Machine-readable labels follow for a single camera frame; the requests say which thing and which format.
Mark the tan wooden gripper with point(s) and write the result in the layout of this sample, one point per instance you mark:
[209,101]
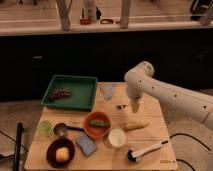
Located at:
[135,104]

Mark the metal fork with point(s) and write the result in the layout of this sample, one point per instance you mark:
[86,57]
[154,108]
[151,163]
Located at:
[122,106]

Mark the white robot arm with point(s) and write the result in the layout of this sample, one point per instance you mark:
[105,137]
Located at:
[140,80]

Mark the light blue cloth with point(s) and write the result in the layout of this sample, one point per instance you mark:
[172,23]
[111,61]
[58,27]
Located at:
[107,91]

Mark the white cup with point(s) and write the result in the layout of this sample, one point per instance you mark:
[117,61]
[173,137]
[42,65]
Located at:
[117,138]

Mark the wooden table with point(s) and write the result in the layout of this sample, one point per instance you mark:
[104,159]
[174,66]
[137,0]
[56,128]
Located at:
[107,158]

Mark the orange bowl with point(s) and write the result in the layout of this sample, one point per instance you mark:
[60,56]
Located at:
[93,131]

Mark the green cucumber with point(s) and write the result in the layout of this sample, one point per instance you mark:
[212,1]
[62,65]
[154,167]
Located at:
[99,123]

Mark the green plastic tray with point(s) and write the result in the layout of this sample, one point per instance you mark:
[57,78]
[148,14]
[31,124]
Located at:
[83,90]

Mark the blue sponge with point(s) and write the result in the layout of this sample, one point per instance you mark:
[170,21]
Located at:
[86,144]

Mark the bunch of dark grapes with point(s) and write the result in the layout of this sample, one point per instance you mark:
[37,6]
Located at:
[60,93]

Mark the metal ladle spoon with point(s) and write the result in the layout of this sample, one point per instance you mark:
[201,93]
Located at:
[61,129]

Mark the yellow round fruit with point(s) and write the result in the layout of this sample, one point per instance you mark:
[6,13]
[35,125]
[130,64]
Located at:
[62,154]

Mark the green plastic cup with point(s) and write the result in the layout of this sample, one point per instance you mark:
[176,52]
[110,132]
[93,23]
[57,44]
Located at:
[45,128]

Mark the dark brown bowl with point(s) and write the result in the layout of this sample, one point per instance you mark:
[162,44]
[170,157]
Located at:
[51,152]

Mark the black pole stand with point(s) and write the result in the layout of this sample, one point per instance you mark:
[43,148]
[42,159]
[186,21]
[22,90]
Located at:
[19,131]

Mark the white handled dish brush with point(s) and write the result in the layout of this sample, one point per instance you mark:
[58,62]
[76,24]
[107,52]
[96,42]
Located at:
[133,156]

